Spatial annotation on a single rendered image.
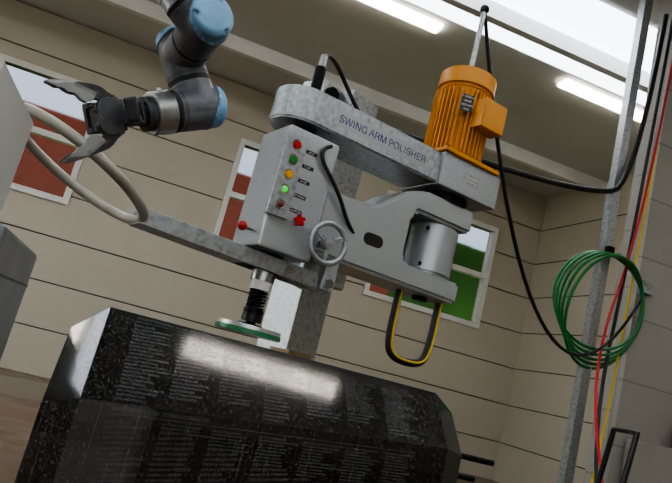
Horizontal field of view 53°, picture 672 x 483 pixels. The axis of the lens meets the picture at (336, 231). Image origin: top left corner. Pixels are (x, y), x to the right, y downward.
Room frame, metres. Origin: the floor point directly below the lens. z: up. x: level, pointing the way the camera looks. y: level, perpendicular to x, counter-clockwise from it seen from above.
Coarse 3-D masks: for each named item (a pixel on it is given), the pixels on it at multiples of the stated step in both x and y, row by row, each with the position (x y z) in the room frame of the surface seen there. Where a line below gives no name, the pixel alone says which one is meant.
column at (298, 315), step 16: (368, 112) 2.97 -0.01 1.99; (336, 160) 2.89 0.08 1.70; (336, 176) 2.90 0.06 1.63; (352, 176) 2.98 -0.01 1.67; (352, 192) 3.00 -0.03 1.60; (272, 288) 3.01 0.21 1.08; (288, 288) 2.94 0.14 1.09; (272, 304) 2.99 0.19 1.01; (288, 304) 2.92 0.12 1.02; (304, 304) 2.91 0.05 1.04; (320, 304) 2.98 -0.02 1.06; (272, 320) 2.97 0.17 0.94; (288, 320) 2.90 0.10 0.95; (304, 320) 2.93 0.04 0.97; (320, 320) 3.00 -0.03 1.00; (288, 336) 2.89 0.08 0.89; (304, 336) 2.95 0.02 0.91; (304, 352) 2.97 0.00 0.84
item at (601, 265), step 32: (640, 0) 4.07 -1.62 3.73; (640, 32) 4.02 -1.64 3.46; (640, 64) 4.03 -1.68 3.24; (640, 128) 4.04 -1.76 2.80; (608, 192) 3.83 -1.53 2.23; (640, 192) 4.10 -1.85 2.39; (608, 224) 4.02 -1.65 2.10; (576, 256) 3.99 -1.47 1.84; (608, 256) 3.81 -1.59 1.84; (640, 288) 4.06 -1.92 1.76; (608, 320) 3.98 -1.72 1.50; (640, 320) 4.06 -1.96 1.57; (576, 352) 3.98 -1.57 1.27; (608, 352) 4.05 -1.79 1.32; (576, 384) 4.05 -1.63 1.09; (576, 416) 4.02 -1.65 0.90; (576, 448) 4.03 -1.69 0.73
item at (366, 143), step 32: (288, 96) 2.12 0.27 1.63; (320, 96) 2.11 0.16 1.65; (320, 128) 2.15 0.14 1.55; (352, 128) 2.19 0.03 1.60; (384, 128) 2.25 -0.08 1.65; (352, 160) 2.39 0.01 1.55; (384, 160) 2.30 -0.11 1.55; (416, 160) 2.34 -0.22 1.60; (448, 160) 2.39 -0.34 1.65; (448, 192) 2.45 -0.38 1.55; (480, 192) 2.49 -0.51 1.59
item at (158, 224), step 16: (144, 224) 1.95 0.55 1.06; (160, 224) 1.97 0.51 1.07; (176, 224) 1.99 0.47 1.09; (176, 240) 2.08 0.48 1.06; (192, 240) 2.02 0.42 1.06; (208, 240) 2.05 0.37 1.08; (224, 240) 2.07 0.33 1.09; (224, 256) 2.13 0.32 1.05; (240, 256) 2.11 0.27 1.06; (256, 256) 2.13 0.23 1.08; (272, 256) 2.16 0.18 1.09; (272, 272) 2.17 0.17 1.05; (288, 272) 2.19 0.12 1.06; (304, 272) 2.23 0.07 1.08; (304, 288) 2.36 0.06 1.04
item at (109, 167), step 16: (32, 112) 1.67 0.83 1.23; (64, 128) 1.65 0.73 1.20; (32, 144) 1.98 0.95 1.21; (80, 144) 1.66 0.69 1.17; (48, 160) 2.04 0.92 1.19; (96, 160) 1.69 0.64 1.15; (64, 176) 2.08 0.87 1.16; (112, 176) 1.72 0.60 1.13; (80, 192) 2.10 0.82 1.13; (128, 192) 1.77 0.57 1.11; (112, 208) 2.09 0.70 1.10; (144, 208) 1.85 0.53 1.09
